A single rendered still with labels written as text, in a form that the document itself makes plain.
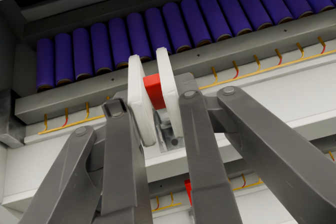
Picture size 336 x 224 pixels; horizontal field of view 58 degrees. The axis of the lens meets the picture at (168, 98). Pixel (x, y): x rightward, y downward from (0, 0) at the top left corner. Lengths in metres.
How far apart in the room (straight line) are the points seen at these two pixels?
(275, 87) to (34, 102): 0.22
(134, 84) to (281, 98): 0.16
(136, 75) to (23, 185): 0.17
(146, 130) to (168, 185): 0.28
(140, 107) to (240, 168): 0.30
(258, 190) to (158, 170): 0.20
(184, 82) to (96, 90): 0.13
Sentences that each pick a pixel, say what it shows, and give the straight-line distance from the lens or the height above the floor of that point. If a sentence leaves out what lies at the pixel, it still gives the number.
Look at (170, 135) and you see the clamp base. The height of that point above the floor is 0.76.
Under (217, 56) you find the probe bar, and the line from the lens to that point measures 0.28.
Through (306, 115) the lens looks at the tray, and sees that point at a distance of 0.28.
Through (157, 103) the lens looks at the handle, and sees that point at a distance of 0.21.
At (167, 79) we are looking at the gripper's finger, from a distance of 0.16.
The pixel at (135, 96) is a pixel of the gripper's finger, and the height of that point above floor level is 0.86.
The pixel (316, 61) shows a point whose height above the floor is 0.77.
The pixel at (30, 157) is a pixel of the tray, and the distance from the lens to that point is 0.31.
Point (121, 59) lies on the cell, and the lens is 0.30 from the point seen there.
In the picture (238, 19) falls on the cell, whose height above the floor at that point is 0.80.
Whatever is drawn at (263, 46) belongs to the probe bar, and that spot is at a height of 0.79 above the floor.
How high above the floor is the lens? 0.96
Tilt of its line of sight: 42 degrees down
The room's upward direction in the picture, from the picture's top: 17 degrees counter-clockwise
